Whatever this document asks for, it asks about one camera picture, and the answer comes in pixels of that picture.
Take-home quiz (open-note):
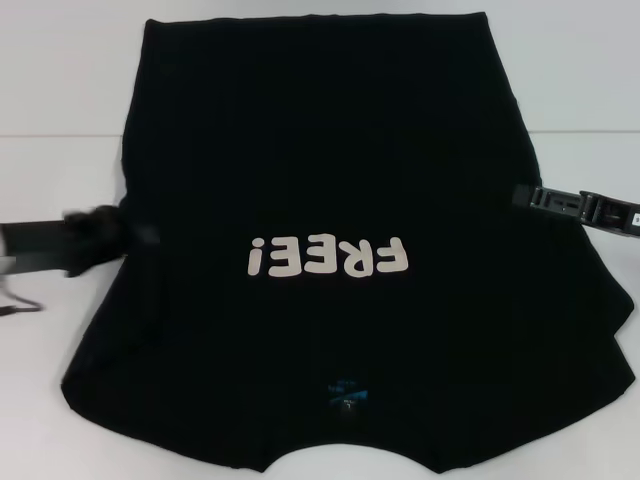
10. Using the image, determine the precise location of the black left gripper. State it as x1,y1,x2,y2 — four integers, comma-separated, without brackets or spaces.
0,203,162,279

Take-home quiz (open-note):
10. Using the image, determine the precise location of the left arm cable with plug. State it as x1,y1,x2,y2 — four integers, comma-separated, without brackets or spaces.
0,298,42,318

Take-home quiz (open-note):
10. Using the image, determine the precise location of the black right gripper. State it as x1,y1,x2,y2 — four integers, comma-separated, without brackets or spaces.
513,183,640,239

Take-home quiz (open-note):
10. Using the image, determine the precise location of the black shirt with FREE print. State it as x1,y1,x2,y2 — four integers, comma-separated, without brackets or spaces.
58,13,637,460

